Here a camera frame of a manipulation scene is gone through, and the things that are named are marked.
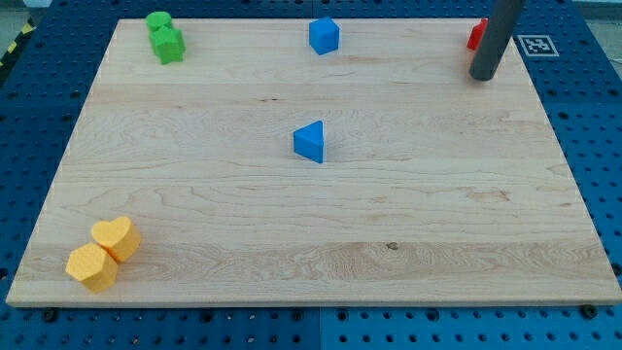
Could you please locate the blue triangle block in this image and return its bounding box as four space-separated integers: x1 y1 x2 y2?
293 121 325 163

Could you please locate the wooden board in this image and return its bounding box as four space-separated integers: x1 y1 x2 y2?
7 18 621 308

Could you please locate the blue cube block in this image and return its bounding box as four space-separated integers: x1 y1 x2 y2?
308 17 340 55

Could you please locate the green star block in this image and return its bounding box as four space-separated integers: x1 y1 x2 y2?
149 26 186 64

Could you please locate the yellow heart block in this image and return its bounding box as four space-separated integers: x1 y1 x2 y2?
91 216 142 263

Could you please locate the green cylinder block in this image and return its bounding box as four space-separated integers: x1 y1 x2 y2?
145 11 173 33

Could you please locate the red block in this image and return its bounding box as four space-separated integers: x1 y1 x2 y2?
466 18 489 51

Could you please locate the yellow hexagon block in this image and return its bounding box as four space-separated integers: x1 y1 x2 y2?
65 243 119 294

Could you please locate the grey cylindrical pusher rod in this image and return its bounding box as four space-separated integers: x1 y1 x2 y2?
469 0 526 82

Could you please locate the white fiducial marker tag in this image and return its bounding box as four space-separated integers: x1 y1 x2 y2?
518 34 559 57

